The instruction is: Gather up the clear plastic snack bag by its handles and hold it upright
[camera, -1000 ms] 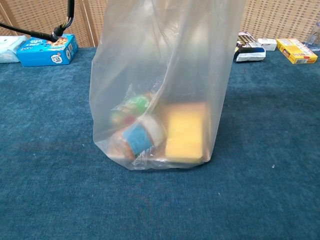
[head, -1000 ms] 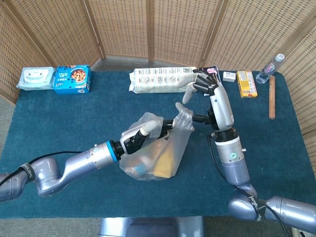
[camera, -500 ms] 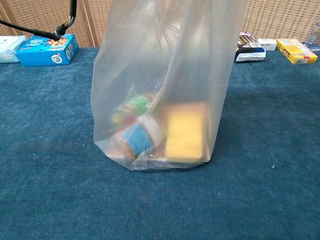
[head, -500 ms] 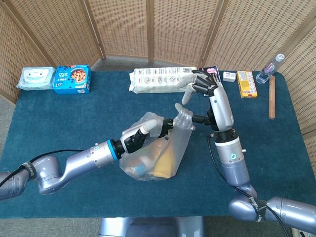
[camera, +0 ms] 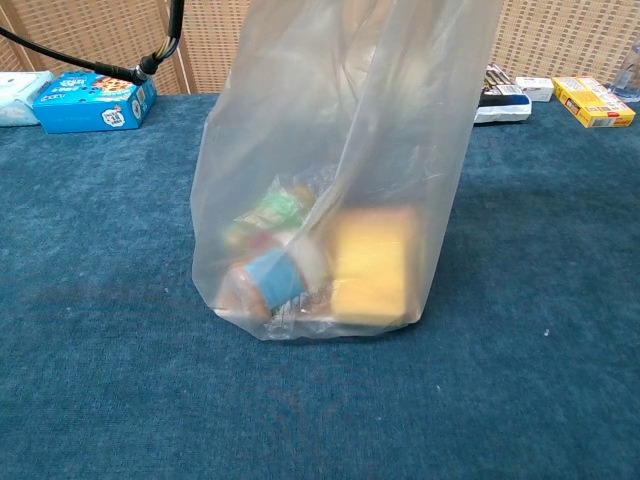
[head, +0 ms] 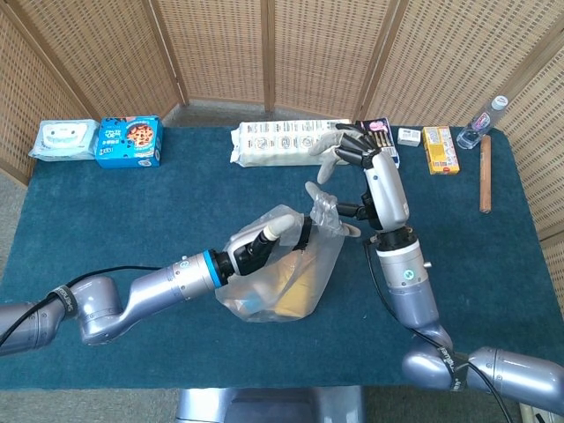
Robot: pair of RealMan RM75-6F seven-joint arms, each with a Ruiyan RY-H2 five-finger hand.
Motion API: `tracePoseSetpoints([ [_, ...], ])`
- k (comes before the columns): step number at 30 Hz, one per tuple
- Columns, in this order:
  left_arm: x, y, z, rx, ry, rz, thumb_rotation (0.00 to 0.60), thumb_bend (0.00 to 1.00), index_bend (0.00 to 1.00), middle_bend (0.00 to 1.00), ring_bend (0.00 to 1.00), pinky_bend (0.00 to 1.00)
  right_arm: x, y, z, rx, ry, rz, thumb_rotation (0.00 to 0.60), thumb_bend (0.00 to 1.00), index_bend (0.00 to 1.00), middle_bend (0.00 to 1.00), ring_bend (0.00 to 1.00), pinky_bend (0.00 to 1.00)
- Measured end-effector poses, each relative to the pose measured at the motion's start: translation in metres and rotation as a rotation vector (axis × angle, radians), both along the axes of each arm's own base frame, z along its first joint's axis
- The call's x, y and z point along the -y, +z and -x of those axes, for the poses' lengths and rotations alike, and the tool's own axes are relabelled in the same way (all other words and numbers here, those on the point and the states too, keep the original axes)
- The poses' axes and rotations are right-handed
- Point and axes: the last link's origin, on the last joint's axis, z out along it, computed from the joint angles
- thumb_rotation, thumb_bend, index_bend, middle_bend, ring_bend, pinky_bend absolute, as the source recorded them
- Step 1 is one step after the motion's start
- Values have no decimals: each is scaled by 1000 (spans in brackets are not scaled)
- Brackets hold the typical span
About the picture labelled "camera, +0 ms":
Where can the clear plastic bag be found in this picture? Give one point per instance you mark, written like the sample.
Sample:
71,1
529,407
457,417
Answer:
310,125

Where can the green snack packet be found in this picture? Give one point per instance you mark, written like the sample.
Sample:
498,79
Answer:
275,207

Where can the white cup with blue label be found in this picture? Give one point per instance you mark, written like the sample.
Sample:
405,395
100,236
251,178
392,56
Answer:
277,280

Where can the yellow sponge block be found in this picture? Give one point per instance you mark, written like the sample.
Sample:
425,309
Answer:
372,270

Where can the brown bread packet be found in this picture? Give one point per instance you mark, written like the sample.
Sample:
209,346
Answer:
240,297

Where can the blue table cloth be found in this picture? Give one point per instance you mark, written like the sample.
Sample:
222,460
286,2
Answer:
500,325

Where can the black snack packet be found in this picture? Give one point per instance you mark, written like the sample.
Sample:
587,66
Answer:
505,105

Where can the blue cookie box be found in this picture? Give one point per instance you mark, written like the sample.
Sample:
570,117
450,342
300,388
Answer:
95,112

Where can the small white box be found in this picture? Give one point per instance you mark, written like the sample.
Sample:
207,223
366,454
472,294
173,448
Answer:
535,89

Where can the yellow cardboard box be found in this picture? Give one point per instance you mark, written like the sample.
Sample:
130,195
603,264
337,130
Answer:
592,102

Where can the rattan folding screen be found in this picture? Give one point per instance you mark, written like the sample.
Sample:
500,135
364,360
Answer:
550,35

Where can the light blue wet wipes pack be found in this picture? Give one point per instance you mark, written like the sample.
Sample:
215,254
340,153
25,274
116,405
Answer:
17,100

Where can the clear water bottle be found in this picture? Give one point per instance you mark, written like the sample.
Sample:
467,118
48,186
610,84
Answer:
627,80

